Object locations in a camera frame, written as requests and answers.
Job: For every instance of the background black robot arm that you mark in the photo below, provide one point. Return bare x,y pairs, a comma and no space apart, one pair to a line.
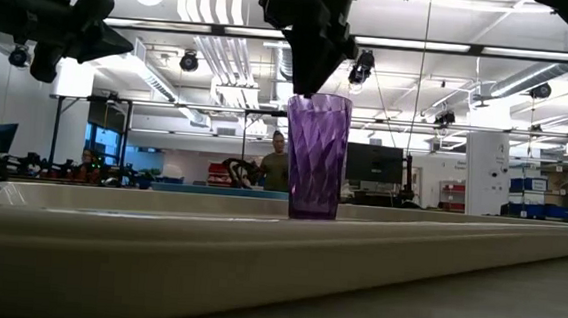
240,171

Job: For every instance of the red shelf unit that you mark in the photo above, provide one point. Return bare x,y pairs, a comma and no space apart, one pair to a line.
453,196

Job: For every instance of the black metal rack frame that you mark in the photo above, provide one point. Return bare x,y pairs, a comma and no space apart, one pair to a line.
56,133

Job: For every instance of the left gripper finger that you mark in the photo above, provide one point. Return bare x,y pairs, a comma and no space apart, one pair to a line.
104,43

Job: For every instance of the purple faceted plastic cup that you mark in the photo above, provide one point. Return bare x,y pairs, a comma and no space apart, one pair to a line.
316,156

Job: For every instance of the blue tilted screen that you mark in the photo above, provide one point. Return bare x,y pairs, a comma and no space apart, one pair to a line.
2,137

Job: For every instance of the stack of blue bins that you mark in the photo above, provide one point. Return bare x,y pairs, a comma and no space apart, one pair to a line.
537,199

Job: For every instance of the beige plastic tray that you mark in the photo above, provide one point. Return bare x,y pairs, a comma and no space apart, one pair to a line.
157,250

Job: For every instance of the white square column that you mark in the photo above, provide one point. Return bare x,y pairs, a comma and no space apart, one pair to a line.
487,175

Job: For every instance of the standing person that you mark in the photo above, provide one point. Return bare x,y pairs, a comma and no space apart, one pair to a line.
275,168

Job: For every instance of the seated person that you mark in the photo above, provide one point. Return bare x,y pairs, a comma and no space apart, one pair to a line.
88,163

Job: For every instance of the red storage bins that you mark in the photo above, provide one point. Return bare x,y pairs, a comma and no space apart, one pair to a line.
219,174

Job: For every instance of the black ceiling camera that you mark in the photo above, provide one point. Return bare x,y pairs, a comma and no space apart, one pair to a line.
362,66
189,61
541,91
18,56

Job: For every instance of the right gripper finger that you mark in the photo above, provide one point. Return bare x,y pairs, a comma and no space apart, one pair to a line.
305,62
327,57

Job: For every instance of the black overhead frame bar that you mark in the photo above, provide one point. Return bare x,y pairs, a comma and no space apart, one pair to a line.
422,45

